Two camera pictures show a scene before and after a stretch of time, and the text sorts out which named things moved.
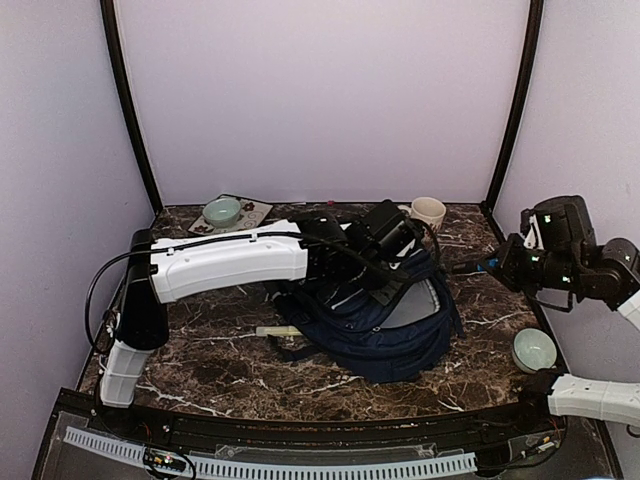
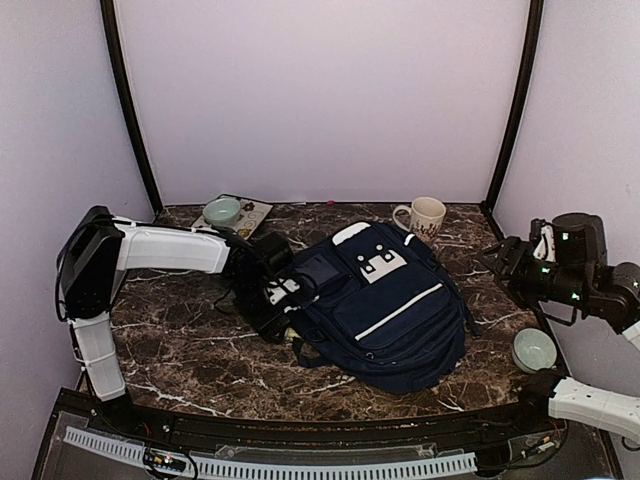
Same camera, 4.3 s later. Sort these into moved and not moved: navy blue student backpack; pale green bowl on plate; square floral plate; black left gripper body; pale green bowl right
Moved: black left gripper body; navy blue student backpack
Not moved: pale green bowl right; pale green bowl on plate; square floral plate
